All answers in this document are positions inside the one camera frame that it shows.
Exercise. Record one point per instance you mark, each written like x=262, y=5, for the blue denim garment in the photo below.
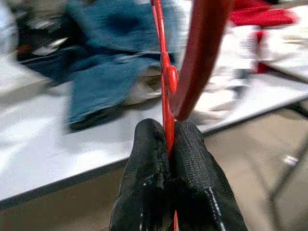
x=103, y=72

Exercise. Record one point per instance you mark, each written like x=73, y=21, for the white garment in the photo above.
x=284, y=53

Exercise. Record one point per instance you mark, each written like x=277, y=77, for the red garment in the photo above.
x=262, y=13

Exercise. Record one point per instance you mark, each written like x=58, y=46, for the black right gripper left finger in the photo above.
x=146, y=168

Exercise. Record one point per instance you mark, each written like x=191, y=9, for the red plastic hanger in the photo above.
x=204, y=48

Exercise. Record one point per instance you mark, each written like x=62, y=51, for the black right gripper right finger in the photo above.
x=197, y=178

